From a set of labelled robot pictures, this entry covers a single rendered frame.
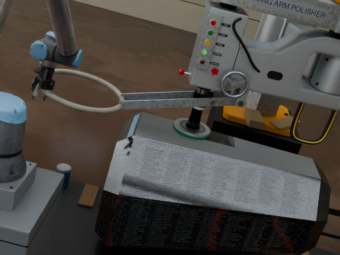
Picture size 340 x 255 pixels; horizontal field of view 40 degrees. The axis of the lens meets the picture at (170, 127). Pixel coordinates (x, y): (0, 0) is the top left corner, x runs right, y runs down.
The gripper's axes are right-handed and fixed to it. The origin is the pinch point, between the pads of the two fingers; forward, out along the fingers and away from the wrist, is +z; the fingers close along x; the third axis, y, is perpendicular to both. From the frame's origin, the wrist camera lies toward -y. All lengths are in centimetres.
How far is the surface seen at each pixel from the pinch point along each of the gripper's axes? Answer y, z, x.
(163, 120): 20, -1, 68
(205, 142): 48, -4, 79
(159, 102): 27, -16, 56
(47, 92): 8.6, -7.6, 0.2
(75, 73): -20.9, -6.7, 27.1
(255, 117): 26, -9, 136
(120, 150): 35, 10, 36
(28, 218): 94, -3, -34
